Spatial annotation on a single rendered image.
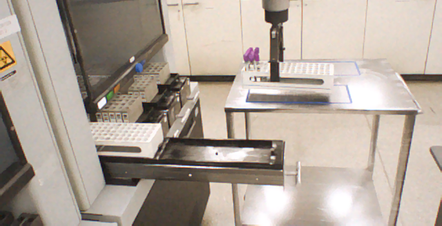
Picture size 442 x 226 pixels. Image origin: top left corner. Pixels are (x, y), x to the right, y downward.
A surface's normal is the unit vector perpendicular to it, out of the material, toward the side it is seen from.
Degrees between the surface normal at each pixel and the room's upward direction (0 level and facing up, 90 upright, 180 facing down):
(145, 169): 90
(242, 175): 90
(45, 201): 90
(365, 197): 0
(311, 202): 0
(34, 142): 90
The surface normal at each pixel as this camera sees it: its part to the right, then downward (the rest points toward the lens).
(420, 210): -0.09, -0.90
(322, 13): -0.18, 0.44
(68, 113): 0.98, 0.00
